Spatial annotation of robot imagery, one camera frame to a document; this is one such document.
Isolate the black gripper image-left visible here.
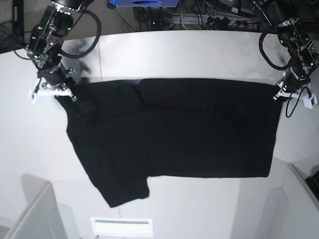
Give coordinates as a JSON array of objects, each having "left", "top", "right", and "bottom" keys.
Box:
[{"left": 37, "top": 63, "right": 76, "bottom": 91}]

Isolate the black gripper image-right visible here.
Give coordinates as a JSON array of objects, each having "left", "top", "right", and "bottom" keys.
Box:
[{"left": 276, "top": 69, "right": 311, "bottom": 96}]

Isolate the black T-shirt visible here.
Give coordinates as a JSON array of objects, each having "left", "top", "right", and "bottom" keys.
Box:
[{"left": 57, "top": 79, "right": 282, "bottom": 208}]

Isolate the blue box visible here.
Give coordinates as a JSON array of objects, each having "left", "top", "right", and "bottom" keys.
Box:
[{"left": 110, "top": 0, "right": 179, "bottom": 7}]

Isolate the black keyboard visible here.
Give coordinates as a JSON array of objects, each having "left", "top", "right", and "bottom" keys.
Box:
[{"left": 306, "top": 171, "right": 319, "bottom": 199}]

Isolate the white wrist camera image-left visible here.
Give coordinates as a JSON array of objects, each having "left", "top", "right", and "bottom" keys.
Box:
[{"left": 29, "top": 82, "right": 77, "bottom": 104}]

